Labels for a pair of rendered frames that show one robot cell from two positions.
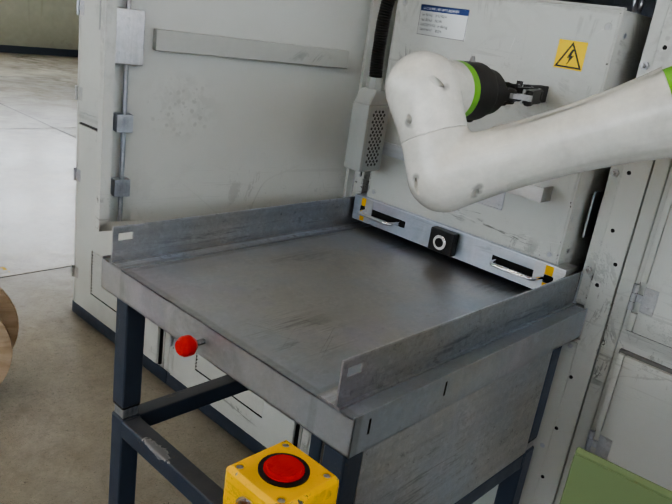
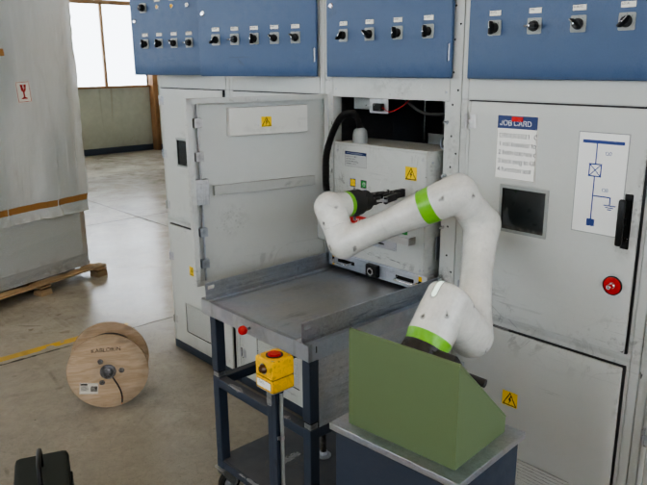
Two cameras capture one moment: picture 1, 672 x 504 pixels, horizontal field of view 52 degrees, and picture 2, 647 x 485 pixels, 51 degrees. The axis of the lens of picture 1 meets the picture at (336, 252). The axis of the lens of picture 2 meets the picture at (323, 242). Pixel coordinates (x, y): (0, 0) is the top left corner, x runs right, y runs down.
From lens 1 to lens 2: 132 cm
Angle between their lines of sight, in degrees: 8
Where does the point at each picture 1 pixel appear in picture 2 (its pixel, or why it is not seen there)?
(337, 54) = (308, 178)
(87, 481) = (201, 435)
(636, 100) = (404, 206)
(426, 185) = (333, 248)
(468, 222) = (383, 259)
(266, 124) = (275, 220)
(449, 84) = (338, 205)
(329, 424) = (300, 350)
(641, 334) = not seen: hidden behind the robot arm
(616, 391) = not seen: hidden behind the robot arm
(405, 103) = (321, 216)
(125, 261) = (212, 298)
